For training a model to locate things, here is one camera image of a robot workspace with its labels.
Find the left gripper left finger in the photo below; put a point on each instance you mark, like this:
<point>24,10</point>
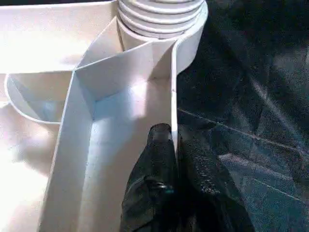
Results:
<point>154,181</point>

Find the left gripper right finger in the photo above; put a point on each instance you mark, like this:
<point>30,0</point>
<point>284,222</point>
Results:
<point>207,193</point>

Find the white plastic table leg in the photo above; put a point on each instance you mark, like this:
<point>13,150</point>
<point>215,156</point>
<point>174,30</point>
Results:
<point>159,17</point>

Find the white plastic table top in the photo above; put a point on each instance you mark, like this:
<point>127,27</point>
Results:
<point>48,48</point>

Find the black work mat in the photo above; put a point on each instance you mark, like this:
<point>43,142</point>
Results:
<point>253,96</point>

